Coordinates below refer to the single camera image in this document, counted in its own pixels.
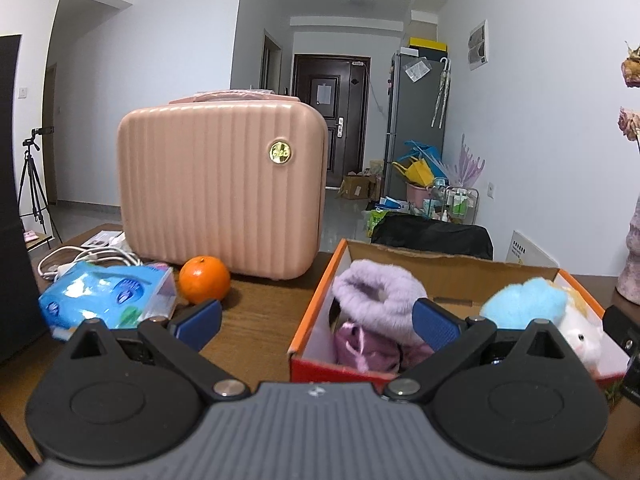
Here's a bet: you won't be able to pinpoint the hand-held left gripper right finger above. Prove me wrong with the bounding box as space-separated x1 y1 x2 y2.
382 298 581 404

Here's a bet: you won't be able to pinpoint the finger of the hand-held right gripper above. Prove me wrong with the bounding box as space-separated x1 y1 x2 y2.
619 362 640 397
602 305 640 361

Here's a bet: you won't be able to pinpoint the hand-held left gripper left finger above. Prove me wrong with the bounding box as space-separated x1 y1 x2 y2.
52 298 251 402

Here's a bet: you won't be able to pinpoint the white yellow plush toy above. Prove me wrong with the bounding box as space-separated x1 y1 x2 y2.
550 287 607 377

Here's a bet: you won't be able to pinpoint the orange cardboard box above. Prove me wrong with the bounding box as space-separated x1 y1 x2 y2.
287 238 631 396

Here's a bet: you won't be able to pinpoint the purple satin bow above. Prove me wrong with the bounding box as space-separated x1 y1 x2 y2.
334 322 434 374

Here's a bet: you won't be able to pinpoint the blue plush toy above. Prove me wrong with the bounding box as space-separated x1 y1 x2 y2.
480 278 569 332

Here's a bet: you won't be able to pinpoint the orange fruit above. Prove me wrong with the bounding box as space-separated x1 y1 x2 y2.
179 256 232 305

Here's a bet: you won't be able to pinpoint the black chair back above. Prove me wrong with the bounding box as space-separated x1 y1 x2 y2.
371 212 494 261

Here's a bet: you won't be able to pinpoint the blue tissue pack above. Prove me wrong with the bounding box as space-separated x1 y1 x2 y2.
39 261 178 341

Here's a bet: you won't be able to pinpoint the green plastic bag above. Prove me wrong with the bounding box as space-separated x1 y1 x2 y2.
369 208 391 236

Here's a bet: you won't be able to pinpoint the white flat board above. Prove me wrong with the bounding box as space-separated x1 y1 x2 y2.
506 230 561 269

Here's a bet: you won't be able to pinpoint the metal rack with bottles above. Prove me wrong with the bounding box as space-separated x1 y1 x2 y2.
425 185 481 224

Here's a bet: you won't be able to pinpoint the pink bucket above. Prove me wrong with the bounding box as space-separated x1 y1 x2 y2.
406 181 433 206

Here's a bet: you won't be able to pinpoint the white paper booklet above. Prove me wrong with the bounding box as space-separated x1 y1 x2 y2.
80 230 124 249

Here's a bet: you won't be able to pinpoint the pink ribbed suitcase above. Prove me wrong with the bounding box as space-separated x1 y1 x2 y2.
116 89 329 281

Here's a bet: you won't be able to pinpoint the brown cardboard box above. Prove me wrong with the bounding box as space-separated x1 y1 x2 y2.
340 172 378 201

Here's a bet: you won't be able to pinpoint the blue and yellow bags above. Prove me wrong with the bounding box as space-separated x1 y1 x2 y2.
391 140 445 186

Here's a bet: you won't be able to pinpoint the purple wing decoration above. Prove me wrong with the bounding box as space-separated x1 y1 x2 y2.
447 134 486 188

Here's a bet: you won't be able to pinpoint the small wooden side table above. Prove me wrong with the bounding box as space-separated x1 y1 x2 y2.
22 230 55 254

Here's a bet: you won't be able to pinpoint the grey refrigerator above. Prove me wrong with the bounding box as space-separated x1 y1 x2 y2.
382 50 451 201

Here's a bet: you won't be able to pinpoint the dark brown door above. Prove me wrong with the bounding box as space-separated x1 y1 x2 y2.
291 53 372 189

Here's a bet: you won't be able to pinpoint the dried pink roses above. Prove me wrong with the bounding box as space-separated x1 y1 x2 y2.
619 40 640 153

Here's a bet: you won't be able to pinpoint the black paper bag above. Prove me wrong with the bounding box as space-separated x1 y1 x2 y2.
0 35 51 367

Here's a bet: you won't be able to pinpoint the white folded umbrella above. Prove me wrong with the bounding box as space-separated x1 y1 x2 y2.
431 57 451 129

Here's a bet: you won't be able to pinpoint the yellow box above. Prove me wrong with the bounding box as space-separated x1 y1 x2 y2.
409 36 449 54

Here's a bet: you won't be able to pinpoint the white charger cables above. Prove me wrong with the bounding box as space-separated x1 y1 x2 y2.
37 245 144 279

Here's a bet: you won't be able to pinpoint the black camera tripod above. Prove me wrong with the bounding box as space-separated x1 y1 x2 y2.
17 126 63 244

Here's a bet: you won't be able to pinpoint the white wall panel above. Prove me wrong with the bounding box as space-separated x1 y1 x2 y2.
467 20 489 71

